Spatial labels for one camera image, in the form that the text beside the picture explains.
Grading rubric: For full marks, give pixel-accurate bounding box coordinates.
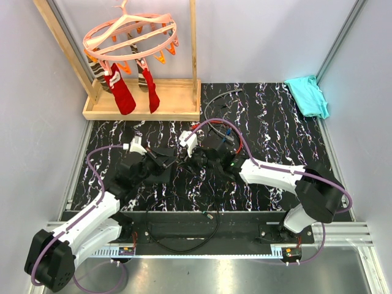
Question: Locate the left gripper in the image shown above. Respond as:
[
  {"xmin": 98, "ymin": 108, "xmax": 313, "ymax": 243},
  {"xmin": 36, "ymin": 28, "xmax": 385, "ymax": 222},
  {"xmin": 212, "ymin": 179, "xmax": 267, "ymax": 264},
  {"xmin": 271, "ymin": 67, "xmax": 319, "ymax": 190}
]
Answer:
[{"xmin": 133, "ymin": 147, "xmax": 177, "ymax": 186}]

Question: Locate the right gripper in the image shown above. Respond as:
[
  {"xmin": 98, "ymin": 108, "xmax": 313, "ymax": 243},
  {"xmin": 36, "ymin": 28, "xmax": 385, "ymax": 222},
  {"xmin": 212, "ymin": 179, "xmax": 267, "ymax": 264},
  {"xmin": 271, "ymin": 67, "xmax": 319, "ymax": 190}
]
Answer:
[{"xmin": 178, "ymin": 143, "xmax": 221, "ymax": 175}]

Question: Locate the black network switch box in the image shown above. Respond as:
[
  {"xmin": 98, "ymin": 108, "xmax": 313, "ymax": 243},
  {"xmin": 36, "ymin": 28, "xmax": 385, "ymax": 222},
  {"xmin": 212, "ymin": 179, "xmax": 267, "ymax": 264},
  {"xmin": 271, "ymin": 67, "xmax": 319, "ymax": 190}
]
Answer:
[{"xmin": 145, "ymin": 148, "xmax": 174, "ymax": 185}]

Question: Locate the red ethernet cable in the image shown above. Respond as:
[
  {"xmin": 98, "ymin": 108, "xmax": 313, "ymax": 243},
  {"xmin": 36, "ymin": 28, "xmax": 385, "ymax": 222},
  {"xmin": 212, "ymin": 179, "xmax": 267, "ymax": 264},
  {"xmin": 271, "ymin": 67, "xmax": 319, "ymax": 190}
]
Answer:
[{"xmin": 189, "ymin": 119, "xmax": 243, "ymax": 157}]

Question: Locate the grey ethernet cable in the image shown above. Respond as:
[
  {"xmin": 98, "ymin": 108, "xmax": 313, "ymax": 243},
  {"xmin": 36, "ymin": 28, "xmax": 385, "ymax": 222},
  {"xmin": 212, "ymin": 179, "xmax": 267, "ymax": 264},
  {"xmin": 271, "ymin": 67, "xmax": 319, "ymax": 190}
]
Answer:
[{"xmin": 204, "ymin": 89, "xmax": 243, "ymax": 140}]

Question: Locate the black ethernet cable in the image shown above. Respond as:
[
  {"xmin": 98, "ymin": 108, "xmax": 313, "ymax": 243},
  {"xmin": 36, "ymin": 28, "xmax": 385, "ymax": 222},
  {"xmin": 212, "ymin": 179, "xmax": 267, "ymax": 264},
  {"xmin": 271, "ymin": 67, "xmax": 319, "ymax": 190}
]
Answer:
[{"xmin": 144, "ymin": 162, "xmax": 222, "ymax": 254}]

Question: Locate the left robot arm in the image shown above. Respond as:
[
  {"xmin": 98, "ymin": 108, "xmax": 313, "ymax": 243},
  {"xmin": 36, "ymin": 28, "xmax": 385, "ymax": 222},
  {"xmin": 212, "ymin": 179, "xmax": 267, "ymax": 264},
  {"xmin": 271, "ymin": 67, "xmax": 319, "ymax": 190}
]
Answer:
[{"xmin": 24, "ymin": 148, "xmax": 176, "ymax": 292}]

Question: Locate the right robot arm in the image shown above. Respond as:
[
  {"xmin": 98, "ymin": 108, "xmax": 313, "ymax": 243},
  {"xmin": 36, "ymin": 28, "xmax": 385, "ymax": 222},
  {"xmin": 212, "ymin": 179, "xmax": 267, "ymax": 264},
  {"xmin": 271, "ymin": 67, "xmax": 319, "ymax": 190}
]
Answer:
[{"xmin": 179, "ymin": 131, "xmax": 342, "ymax": 243}]

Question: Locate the red sock right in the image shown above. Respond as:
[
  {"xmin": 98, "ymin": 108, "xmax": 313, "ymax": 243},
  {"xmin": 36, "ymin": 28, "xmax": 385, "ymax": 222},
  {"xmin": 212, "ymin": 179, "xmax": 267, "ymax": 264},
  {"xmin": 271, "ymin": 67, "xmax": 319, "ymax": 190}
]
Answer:
[{"xmin": 142, "ymin": 69, "xmax": 160, "ymax": 113}]

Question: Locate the red sock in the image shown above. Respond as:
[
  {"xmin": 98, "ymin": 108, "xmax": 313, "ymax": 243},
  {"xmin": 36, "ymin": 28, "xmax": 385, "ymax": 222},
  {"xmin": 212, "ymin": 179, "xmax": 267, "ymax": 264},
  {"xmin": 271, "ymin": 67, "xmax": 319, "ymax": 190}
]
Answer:
[
  {"xmin": 104, "ymin": 63, "xmax": 136, "ymax": 115},
  {"xmin": 142, "ymin": 69, "xmax": 160, "ymax": 113}
]

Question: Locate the black marbled mat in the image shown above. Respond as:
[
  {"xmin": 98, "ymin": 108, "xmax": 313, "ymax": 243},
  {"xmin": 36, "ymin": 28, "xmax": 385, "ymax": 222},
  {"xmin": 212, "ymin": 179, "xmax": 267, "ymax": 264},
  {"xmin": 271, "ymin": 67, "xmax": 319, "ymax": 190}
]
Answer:
[{"xmin": 60, "ymin": 83, "xmax": 331, "ymax": 220}]

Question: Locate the red sock left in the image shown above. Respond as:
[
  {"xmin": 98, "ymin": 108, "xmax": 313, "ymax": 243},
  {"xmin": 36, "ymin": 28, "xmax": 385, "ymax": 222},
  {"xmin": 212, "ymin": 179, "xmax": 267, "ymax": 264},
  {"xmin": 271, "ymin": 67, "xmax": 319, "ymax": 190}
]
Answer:
[{"xmin": 104, "ymin": 63, "xmax": 136, "ymax": 115}]

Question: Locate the striped brown sock right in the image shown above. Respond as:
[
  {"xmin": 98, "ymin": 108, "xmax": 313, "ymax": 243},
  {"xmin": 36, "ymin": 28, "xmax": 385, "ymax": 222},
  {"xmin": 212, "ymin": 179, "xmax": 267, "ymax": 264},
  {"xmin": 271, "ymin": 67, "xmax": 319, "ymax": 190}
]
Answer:
[{"xmin": 130, "ymin": 43, "xmax": 148, "ymax": 92}]

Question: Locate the striped brown sock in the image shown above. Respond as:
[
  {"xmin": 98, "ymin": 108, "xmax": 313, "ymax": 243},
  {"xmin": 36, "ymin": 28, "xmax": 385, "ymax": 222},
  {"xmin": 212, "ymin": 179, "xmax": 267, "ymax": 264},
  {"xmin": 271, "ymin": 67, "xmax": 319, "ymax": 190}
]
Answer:
[
  {"xmin": 86, "ymin": 55, "xmax": 111, "ymax": 94},
  {"xmin": 130, "ymin": 43, "xmax": 148, "ymax": 92}
]

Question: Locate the striped brown sock left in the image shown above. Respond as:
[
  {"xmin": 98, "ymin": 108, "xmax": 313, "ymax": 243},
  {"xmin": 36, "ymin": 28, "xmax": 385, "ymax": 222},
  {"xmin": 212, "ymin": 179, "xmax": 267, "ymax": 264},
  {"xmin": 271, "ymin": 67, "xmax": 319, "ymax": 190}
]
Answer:
[{"xmin": 86, "ymin": 55, "xmax": 111, "ymax": 94}]

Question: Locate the pink round clip hanger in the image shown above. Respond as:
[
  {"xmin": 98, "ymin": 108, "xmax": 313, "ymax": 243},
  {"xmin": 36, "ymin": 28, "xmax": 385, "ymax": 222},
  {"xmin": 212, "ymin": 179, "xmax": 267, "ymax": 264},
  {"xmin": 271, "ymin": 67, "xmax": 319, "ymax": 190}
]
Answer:
[{"xmin": 82, "ymin": 1, "xmax": 179, "ymax": 74}]

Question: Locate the teal folded cloth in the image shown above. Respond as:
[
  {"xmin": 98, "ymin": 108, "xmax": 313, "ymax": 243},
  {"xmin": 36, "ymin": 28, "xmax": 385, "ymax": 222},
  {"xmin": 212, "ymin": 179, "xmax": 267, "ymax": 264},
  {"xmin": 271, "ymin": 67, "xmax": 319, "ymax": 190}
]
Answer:
[{"xmin": 284, "ymin": 75, "xmax": 330, "ymax": 119}]

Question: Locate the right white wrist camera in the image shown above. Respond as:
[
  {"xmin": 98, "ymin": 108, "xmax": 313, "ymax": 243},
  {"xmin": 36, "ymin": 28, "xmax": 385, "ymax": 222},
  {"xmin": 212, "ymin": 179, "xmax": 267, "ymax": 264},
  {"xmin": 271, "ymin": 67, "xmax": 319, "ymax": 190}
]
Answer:
[{"xmin": 179, "ymin": 130, "xmax": 198, "ymax": 158}]

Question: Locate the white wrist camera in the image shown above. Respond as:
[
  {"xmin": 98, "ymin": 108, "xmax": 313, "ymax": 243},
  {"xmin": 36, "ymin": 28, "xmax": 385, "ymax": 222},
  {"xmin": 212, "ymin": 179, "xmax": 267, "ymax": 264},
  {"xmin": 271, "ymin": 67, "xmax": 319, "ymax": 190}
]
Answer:
[
  {"xmin": 122, "ymin": 136, "xmax": 147, "ymax": 156},
  {"xmin": 179, "ymin": 130, "xmax": 198, "ymax": 158}
]

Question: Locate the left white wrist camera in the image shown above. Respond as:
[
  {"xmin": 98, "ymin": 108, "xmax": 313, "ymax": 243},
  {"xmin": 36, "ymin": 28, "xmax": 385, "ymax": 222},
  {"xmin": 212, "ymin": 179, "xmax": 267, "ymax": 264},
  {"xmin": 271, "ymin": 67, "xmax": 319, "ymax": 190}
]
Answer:
[{"xmin": 122, "ymin": 136, "xmax": 147, "ymax": 156}]

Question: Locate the wooden rack frame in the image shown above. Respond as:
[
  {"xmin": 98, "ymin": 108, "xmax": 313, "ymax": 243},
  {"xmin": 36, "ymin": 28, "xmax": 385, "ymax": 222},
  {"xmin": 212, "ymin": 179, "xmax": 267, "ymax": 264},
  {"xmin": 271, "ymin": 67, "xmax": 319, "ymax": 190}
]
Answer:
[{"xmin": 35, "ymin": 1, "xmax": 201, "ymax": 121}]

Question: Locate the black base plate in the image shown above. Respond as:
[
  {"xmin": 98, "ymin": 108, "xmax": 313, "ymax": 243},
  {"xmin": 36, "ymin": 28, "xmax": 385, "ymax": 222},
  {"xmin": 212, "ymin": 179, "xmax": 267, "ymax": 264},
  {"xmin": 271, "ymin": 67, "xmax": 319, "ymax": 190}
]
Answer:
[{"xmin": 126, "ymin": 211, "xmax": 314, "ymax": 257}]

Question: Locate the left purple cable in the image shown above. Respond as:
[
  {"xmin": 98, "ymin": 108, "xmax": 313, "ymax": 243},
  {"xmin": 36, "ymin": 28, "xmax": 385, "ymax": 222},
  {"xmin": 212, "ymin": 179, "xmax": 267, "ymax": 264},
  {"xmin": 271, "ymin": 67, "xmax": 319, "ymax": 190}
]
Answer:
[{"xmin": 30, "ymin": 143, "xmax": 129, "ymax": 292}]

